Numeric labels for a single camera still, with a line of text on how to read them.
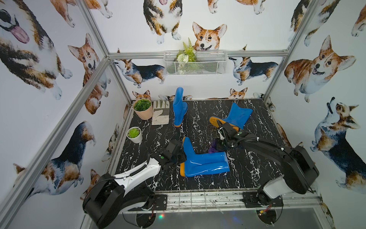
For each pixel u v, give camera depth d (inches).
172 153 25.7
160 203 28.9
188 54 32.2
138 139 35.9
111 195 15.8
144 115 40.6
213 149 31.5
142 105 40.3
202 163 32.9
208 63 36.3
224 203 29.2
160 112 44.5
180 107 39.6
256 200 28.7
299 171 17.3
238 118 41.1
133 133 35.3
